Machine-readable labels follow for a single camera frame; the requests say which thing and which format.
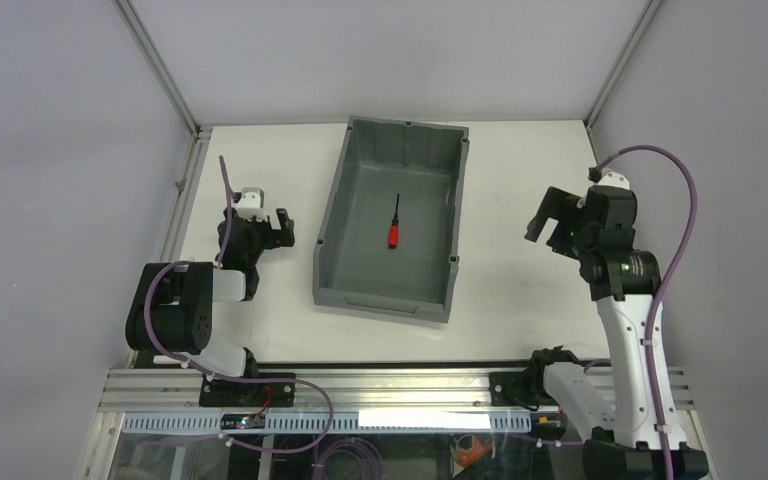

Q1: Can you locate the red handled screwdriver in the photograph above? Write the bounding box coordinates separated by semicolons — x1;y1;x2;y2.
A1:
387;194;400;249

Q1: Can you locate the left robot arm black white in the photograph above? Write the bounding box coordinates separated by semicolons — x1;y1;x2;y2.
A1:
125;208;295;379

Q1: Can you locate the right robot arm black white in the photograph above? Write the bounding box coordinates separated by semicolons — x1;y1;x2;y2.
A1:
525;185;710;479

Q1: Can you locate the grey plastic storage bin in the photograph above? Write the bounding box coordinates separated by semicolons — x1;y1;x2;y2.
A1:
312;116;470;323

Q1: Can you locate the orange object below table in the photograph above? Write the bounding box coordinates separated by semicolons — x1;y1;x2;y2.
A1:
450;434;495;477

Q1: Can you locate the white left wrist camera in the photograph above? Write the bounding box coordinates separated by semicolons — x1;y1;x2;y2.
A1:
232;187;269;222

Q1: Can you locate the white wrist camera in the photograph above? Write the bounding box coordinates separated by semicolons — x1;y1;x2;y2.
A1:
232;187;269;222
588;167;631;190

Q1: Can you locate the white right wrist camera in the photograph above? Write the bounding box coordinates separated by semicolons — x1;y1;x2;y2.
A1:
588;167;631;190

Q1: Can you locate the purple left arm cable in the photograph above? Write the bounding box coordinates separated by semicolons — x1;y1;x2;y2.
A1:
143;155;336;456

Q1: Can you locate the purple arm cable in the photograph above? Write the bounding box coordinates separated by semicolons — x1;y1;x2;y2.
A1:
523;145;699;480
143;155;336;456

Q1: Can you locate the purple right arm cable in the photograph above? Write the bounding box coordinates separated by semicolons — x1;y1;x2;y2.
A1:
523;145;699;480

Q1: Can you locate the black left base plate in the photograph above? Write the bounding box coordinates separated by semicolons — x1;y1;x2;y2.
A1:
198;372;296;408

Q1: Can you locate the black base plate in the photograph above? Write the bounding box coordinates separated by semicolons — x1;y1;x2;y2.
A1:
488;370;557;411
198;372;296;408

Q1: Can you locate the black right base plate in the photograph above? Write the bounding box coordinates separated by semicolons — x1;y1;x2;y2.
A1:
488;370;557;411

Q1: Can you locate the aluminium mounting rail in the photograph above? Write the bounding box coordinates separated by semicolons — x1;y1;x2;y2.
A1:
97;368;695;415

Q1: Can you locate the white slotted cable duct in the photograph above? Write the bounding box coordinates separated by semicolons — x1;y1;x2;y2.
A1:
122;409;531;436

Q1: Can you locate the right aluminium frame post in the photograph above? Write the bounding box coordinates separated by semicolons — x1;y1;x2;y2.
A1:
583;0;665;133

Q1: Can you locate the aluminium frame post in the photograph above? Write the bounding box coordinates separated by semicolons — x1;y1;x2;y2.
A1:
583;0;665;133
112;0;201;138

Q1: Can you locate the coiled purple cable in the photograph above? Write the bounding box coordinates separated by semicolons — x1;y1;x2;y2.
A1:
314;435;385;480

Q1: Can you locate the left aluminium frame post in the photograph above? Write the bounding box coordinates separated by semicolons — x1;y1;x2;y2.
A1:
112;0;201;138

